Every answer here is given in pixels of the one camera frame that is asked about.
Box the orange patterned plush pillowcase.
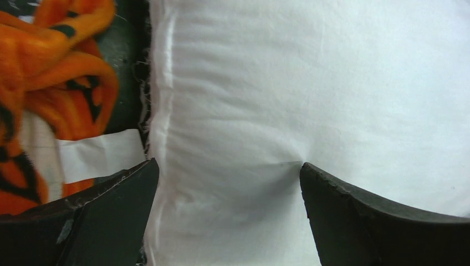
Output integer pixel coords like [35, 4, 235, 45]
[1, 1, 119, 215]

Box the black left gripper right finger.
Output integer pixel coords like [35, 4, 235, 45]
[299, 162, 469, 266]

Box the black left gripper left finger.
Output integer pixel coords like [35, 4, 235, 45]
[1, 159, 159, 266]

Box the white pillow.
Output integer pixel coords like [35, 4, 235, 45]
[58, 0, 470, 266]

